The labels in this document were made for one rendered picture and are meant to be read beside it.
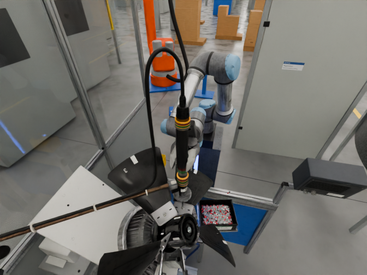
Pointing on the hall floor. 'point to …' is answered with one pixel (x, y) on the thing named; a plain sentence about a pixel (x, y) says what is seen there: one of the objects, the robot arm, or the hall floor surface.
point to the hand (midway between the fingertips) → (179, 165)
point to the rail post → (258, 231)
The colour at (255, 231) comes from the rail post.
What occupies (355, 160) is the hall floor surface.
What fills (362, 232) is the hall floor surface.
